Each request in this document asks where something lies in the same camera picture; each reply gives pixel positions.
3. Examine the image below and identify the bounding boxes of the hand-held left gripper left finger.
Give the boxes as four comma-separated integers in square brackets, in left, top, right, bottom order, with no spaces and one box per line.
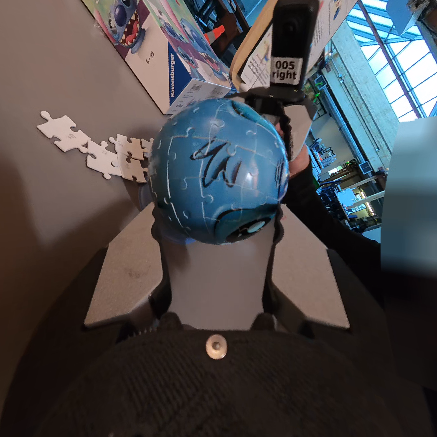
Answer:
[84,204,172,328]

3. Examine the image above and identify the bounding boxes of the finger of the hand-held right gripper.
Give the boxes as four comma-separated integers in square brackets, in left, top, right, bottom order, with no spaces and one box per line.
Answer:
[280,102,313,162]

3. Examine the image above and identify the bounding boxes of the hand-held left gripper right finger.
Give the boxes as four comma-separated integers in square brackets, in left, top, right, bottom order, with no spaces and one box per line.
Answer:
[263,206,351,330]

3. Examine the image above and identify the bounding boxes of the blue ball stand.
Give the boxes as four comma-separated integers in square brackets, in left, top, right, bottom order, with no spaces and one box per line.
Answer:
[137,184,198,246]

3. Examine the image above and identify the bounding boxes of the blue puzzle ball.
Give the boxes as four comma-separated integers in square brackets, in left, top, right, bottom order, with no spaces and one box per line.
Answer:
[147,98,291,245]

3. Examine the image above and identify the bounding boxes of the person's right forearm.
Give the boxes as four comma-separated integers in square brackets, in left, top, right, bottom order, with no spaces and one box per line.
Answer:
[282,163,382,274]

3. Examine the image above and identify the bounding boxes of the colourful cardboard puzzle box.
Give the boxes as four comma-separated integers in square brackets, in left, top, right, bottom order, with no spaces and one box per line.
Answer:
[81,0,239,115]

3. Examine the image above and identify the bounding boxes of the person's right hand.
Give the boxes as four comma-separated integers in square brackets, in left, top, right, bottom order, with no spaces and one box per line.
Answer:
[289,150,310,179]

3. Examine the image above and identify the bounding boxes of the cluttered workbench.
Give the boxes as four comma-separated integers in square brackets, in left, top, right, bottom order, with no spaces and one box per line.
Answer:
[318,160,386,233]

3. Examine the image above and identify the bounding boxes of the large glass window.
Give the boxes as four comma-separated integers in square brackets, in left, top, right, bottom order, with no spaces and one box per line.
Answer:
[346,0,437,123]

